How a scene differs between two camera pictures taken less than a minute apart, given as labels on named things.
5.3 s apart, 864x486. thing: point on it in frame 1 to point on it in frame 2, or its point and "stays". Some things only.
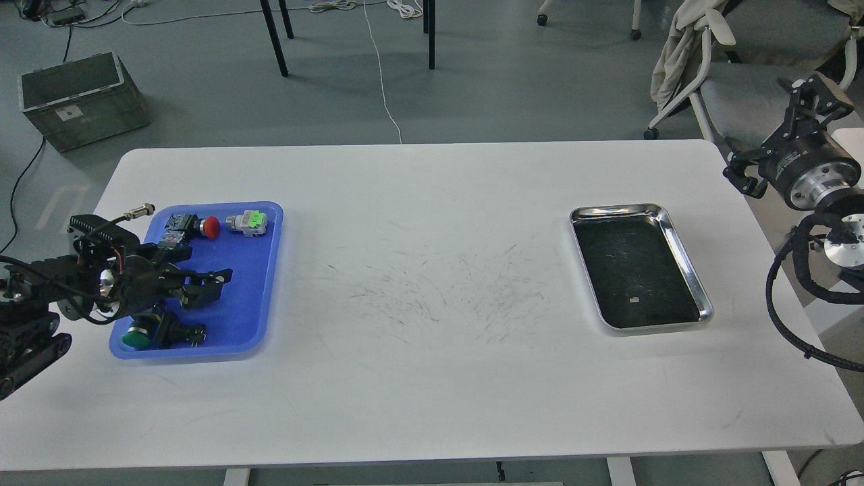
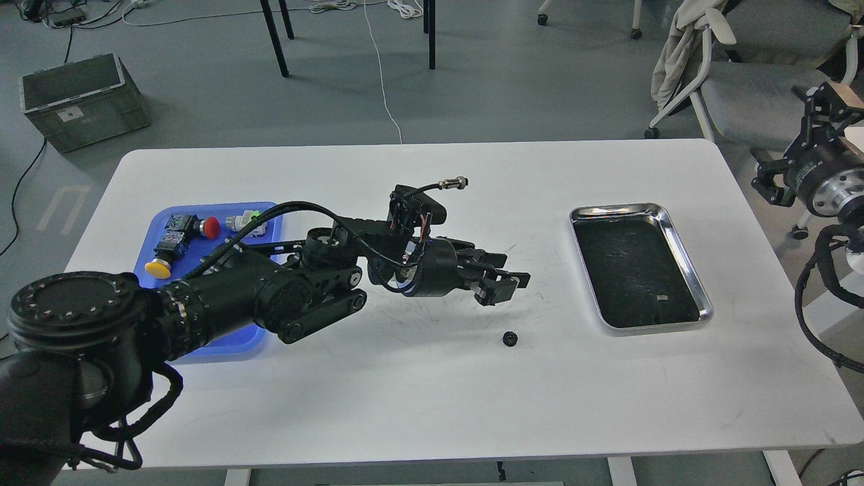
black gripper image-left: x=127 y=279 to x=440 y=275
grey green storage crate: x=83 y=101 stays
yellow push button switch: x=170 y=248 stays
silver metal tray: x=638 y=271 stays
